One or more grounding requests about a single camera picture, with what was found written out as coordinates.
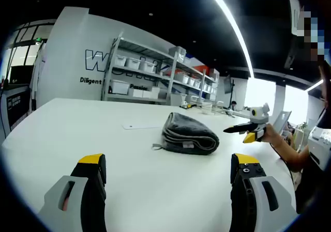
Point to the dark reception counter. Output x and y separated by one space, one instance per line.
15 105

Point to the row of white storage bins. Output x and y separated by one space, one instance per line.
133 62

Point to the person's right hand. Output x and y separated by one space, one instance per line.
272 136

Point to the white chest-worn device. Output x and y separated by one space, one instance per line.
319 144

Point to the flat white card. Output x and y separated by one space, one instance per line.
134 126

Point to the small white yellow device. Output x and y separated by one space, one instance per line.
184 104

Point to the ceiling light strip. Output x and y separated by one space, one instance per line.
232 25

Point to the grey towel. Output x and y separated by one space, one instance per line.
188 133

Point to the black monitor on stand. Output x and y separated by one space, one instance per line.
227 84

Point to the person's dark shirt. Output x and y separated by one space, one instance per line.
310 190

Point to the metal storage shelf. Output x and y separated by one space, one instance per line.
170 71

